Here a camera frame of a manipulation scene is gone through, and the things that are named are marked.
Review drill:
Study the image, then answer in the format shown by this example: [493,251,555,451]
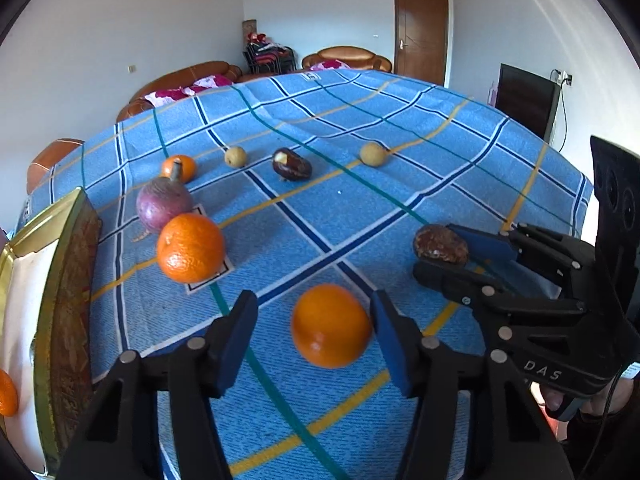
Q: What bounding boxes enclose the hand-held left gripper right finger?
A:
[370,290,576,480]

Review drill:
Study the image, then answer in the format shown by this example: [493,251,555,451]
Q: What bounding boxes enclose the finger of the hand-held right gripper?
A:
[412,259,587,318]
[447,222,598,286]

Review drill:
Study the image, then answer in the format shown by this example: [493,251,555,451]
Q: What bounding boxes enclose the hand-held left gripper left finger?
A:
[57,290,259,480]

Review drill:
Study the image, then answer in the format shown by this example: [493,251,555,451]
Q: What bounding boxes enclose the brown wrinkled date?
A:
[412,224,470,266]

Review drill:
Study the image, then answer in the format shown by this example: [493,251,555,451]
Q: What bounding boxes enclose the purple round fruit with stem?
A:
[136,161,195,234]

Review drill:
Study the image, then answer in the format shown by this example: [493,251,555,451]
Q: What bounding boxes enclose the gold tin box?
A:
[0,187,103,477]

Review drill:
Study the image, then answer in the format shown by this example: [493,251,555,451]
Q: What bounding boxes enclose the dark date with pale patch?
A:
[271,148,313,181]

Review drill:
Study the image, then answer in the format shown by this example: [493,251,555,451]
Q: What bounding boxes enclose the person's right hand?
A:
[544,362,640,417]

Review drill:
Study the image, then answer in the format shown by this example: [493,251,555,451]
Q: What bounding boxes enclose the large round orange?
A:
[156,212,226,284]

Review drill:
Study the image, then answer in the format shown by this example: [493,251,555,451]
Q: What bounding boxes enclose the blue plaid tablecloth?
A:
[10,69,596,480]

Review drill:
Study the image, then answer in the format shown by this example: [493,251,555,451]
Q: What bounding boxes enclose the black television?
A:
[495,63,561,146]

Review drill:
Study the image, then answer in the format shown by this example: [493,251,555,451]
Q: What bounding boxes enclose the small orange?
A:
[161,155,197,184]

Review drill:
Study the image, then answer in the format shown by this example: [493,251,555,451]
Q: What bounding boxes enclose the brown wooden door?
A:
[393,0,449,87]

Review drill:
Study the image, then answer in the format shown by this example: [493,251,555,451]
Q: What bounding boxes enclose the round brown leather armchair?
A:
[26,138,85,194]

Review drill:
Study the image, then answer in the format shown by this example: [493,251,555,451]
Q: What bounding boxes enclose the long brown leather sofa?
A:
[116,61,242,122]

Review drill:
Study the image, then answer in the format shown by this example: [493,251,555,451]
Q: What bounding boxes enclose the stacked dark chairs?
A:
[244,41,297,75]

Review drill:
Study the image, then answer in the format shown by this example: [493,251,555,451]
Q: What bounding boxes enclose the black television cable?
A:
[551,70,572,152]

